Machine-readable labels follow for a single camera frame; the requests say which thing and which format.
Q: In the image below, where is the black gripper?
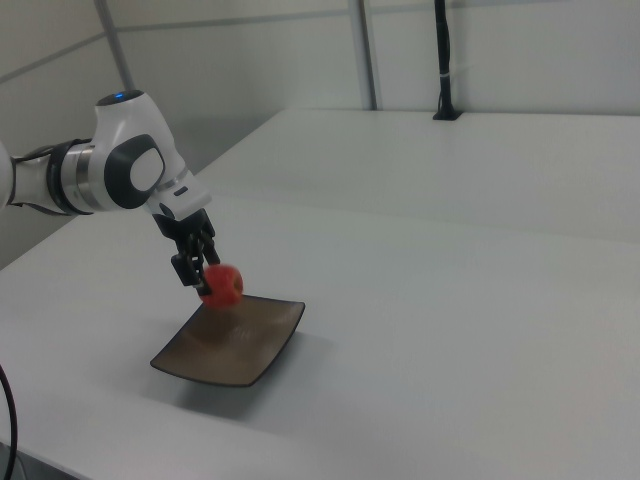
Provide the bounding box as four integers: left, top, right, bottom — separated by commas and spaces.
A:
152, 208, 222, 297

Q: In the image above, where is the red apple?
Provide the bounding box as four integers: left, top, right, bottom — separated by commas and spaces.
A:
198, 263, 245, 311

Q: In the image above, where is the brown square ceramic plate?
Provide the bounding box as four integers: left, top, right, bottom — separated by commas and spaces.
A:
149, 293, 307, 389

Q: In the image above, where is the grey metal partition post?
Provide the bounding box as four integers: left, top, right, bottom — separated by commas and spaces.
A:
94, 0, 137, 94
348, 0, 379, 111

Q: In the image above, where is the black cable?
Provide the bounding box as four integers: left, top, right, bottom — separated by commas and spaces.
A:
0, 362, 22, 480

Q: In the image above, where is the black camera pole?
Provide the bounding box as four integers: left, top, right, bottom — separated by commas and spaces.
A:
432, 0, 464, 123

